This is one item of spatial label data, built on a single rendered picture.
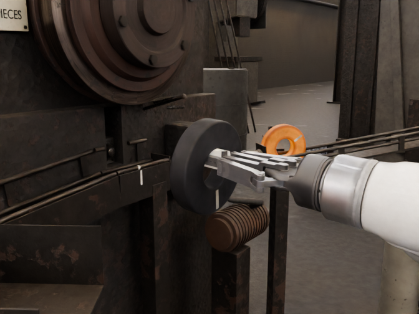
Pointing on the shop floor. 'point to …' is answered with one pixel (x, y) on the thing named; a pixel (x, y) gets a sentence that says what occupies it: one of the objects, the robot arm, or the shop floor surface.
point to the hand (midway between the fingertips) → (209, 157)
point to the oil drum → (229, 96)
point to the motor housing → (232, 255)
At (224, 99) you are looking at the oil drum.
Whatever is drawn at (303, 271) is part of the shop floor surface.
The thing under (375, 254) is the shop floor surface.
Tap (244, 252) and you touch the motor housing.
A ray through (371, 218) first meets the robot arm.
